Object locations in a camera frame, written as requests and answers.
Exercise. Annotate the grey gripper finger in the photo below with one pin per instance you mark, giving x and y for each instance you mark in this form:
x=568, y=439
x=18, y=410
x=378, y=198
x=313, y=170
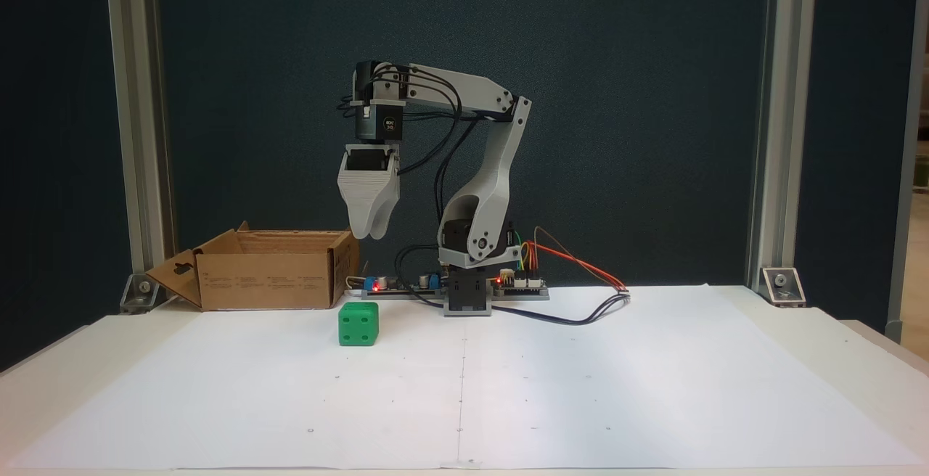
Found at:
x=361, y=218
x=385, y=218

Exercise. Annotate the green die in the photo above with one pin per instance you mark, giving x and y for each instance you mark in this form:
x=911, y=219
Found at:
x=359, y=325

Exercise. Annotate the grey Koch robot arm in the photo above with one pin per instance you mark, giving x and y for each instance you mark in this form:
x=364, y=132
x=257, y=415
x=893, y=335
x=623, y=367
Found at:
x=493, y=171

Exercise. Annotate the blue circuit board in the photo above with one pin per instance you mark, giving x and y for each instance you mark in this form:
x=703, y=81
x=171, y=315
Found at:
x=406, y=289

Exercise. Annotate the open cardboard box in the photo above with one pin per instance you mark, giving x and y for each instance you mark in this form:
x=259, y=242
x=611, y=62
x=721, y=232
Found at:
x=261, y=280

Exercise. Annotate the dark partition panel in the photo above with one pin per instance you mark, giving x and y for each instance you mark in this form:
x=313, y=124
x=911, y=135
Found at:
x=290, y=62
x=856, y=135
x=51, y=135

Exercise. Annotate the white paper sheet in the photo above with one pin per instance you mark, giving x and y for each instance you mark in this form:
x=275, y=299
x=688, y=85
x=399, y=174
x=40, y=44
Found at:
x=580, y=389

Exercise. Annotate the metal corner bracket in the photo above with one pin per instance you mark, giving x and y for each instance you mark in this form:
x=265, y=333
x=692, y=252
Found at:
x=782, y=287
x=141, y=294

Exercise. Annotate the aluminium frame post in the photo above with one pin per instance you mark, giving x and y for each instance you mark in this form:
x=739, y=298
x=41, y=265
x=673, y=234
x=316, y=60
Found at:
x=134, y=99
x=780, y=99

